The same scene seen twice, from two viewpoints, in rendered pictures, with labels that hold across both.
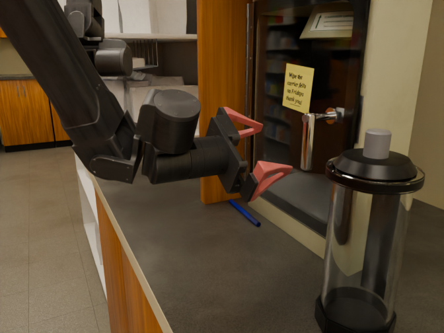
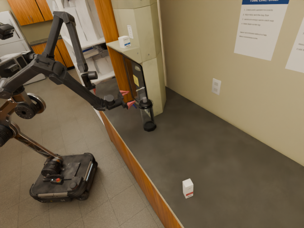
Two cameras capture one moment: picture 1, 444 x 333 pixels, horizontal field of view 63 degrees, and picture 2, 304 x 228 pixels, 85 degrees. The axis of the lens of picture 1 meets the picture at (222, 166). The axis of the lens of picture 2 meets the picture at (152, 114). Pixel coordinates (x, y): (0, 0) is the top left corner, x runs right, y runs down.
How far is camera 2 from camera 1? 0.77 m
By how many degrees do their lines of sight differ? 19
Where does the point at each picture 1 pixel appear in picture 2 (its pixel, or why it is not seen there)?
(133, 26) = (90, 38)
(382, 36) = (146, 74)
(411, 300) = (162, 121)
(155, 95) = (105, 97)
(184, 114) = (111, 100)
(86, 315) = (100, 132)
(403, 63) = (153, 77)
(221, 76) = (120, 73)
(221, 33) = (117, 62)
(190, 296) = (121, 127)
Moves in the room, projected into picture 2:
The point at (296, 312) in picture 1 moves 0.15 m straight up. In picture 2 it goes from (140, 126) to (136, 111)
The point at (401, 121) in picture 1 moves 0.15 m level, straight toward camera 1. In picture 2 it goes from (156, 87) to (149, 97)
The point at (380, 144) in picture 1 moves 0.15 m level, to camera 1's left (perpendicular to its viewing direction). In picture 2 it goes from (144, 100) to (122, 104)
